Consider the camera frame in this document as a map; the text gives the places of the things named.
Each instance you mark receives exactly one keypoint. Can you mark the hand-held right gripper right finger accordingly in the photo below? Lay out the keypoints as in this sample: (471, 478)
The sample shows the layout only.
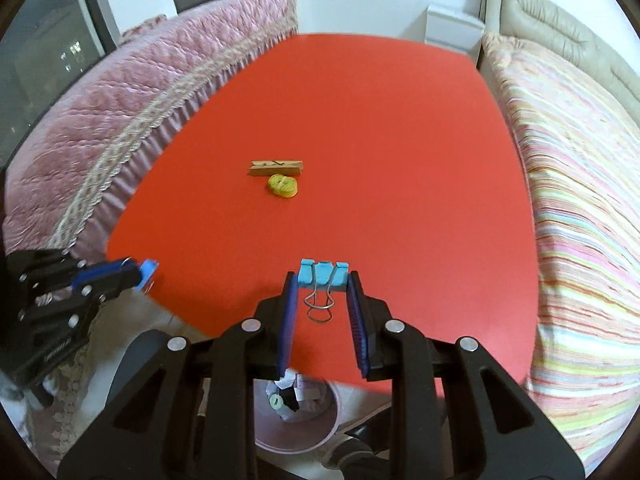
(357, 330)

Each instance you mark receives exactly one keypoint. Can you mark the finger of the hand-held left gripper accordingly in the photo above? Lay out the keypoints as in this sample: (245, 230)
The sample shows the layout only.
(97, 272)
(122, 280)

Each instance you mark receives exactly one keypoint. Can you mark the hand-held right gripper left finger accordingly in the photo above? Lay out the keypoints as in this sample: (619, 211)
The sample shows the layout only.
(286, 330)

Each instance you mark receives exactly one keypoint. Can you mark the blue binder clip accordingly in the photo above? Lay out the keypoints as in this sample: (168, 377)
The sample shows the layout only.
(320, 275)
(149, 272)

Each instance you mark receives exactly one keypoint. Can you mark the white paper carton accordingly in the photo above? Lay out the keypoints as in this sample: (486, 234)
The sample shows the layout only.
(302, 389)

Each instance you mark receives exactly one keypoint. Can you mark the green and white scrunchie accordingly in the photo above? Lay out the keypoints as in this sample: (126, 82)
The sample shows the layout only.
(275, 402)

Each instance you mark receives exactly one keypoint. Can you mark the pink round bin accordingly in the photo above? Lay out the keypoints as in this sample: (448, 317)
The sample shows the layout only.
(300, 437)

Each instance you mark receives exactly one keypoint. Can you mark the black shoe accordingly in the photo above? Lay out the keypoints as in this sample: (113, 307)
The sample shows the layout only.
(362, 432)

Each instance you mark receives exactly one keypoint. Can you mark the yellow tape roll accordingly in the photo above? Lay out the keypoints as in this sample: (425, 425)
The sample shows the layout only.
(282, 186)

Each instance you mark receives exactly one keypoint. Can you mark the wooden clothespin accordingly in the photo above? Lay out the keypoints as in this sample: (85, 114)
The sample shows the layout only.
(275, 167)

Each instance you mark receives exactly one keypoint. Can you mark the pink quilted sofa cover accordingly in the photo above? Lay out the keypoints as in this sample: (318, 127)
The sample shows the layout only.
(125, 110)

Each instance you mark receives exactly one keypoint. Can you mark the large dark glass door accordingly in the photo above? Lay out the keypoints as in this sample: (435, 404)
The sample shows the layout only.
(45, 60)

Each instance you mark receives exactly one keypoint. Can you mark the pink patterned cushion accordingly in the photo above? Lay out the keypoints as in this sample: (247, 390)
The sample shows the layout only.
(147, 25)

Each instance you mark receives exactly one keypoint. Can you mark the white nightstand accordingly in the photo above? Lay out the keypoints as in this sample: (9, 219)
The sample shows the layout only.
(452, 30)

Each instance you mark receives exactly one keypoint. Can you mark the beige padded headboard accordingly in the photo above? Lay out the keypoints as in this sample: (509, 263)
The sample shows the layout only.
(560, 20)

